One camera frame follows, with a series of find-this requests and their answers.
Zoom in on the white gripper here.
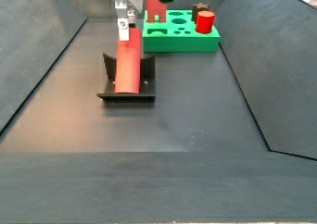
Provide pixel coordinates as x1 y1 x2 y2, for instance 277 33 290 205
112 0 143 41

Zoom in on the red oval cylinder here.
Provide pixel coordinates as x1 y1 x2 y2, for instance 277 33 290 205
115 28 141 93

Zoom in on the green shape sorter board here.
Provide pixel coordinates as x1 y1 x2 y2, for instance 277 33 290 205
141 10 220 53

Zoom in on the black cradle fixture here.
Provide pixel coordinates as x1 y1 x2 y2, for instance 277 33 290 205
96 54 156 101

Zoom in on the red arch block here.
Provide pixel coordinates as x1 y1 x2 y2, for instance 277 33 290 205
145 0 167 23

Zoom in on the brown star prism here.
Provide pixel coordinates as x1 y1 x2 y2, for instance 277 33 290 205
191 3 208 21

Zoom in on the red hexagonal prism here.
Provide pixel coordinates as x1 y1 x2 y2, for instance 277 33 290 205
195 11 215 34

